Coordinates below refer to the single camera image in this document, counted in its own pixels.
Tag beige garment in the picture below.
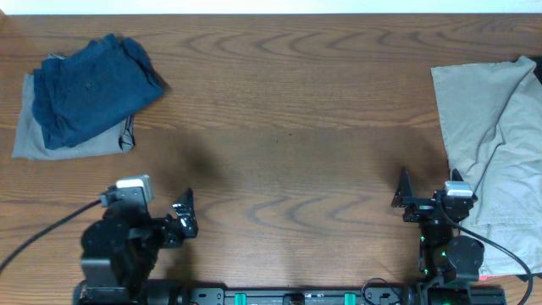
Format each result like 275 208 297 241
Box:
431 57 541 274

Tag folded grey trousers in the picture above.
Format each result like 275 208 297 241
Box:
11 53 136 161

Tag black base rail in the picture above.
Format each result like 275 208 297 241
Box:
135 281 507 305

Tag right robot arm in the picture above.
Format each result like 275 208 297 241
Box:
391 168 484 304

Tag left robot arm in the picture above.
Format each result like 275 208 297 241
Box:
73 186 198 305

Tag right black cable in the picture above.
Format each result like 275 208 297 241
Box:
438 202 534 305

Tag dark blue shorts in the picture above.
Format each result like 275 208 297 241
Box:
32 34 163 150

